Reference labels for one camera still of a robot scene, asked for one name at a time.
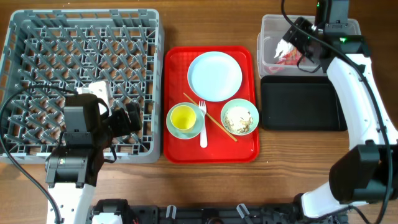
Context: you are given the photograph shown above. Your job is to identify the red snack wrapper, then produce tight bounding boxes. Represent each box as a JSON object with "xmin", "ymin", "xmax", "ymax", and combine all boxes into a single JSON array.
[{"xmin": 268, "ymin": 49, "xmax": 302, "ymax": 74}]

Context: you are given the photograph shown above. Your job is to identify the white napkin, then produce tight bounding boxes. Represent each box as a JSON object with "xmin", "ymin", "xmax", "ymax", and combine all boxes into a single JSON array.
[{"xmin": 274, "ymin": 39, "xmax": 294, "ymax": 59}]

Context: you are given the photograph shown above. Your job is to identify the yellow plastic cup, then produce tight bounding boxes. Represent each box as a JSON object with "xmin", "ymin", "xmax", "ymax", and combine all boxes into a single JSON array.
[{"xmin": 170, "ymin": 105, "xmax": 197, "ymax": 132}]

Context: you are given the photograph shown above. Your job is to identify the green bowl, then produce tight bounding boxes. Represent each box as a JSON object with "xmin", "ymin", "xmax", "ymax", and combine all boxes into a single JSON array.
[{"xmin": 221, "ymin": 98, "xmax": 259, "ymax": 136}]

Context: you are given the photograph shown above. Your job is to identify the rice food scraps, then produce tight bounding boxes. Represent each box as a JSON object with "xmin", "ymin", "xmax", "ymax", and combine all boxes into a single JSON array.
[{"xmin": 224, "ymin": 106, "xmax": 253, "ymax": 134}]

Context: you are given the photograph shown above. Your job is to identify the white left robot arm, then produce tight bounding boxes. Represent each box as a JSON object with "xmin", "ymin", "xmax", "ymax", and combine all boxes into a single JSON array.
[{"xmin": 45, "ymin": 93, "xmax": 142, "ymax": 223}]

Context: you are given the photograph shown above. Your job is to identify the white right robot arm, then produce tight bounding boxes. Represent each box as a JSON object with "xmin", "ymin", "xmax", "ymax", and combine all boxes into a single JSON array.
[{"xmin": 283, "ymin": 17, "xmax": 397, "ymax": 220}]

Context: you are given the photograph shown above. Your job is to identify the grey dishwasher rack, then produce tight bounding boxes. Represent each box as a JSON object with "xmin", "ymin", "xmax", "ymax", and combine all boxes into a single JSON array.
[{"xmin": 1, "ymin": 9, "xmax": 164, "ymax": 164}]

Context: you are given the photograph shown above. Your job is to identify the clear plastic bin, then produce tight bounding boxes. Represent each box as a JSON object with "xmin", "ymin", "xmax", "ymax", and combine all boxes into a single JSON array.
[{"xmin": 257, "ymin": 14, "xmax": 365, "ymax": 79}]

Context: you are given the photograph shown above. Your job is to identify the light blue saucer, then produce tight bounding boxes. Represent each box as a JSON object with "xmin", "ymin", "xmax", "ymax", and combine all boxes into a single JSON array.
[{"xmin": 166, "ymin": 102, "xmax": 205, "ymax": 139}]

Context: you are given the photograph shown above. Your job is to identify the black plastic tray bin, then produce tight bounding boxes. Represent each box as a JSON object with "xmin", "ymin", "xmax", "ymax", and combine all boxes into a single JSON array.
[{"xmin": 261, "ymin": 75, "xmax": 347, "ymax": 131}]

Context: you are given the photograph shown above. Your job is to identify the wooden chopstick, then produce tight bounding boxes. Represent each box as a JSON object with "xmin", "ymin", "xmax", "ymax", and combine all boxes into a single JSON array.
[{"xmin": 183, "ymin": 92, "xmax": 238, "ymax": 142}]

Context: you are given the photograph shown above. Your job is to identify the red plastic tray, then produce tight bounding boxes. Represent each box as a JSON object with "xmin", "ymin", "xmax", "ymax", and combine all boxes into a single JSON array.
[{"xmin": 163, "ymin": 45, "xmax": 260, "ymax": 164}]

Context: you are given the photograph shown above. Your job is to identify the white plastic fork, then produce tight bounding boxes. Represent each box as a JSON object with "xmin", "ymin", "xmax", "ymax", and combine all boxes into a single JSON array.
[{"xmin": 198, "ymin": 100, "xmax": 208, "ymax": 148}]

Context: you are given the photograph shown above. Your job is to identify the light blue plate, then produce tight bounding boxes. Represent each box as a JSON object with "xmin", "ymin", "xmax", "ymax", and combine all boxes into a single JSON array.
[{"xmin": 187, "ymin": 51, "xmax": 243, "ymax": 102}]

